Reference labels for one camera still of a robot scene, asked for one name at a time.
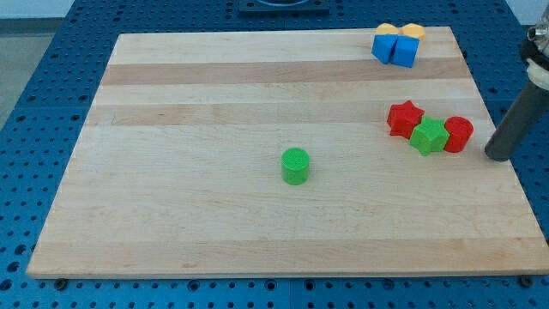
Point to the red cylinder block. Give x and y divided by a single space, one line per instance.
460 130

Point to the robot arm end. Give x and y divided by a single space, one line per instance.
534 51

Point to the green cylinder block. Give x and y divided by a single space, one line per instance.
295 166

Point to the wooden board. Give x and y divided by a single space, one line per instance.
177 170

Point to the red star block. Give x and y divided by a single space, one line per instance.
403 118

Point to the left blue cube block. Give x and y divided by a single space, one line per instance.
383 47

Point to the blue cube block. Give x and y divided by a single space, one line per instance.
405 51
383 47

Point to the green star block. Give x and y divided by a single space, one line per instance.
429 136

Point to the right blue cube block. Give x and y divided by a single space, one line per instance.
405 51

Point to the left yellow block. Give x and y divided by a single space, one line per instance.
387 29

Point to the yellow block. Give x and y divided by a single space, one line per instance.
387 29
413 30

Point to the right yellow block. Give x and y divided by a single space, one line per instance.
413 30

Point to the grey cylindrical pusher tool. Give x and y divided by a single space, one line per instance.
525 111

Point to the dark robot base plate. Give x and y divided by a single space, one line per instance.
252 7

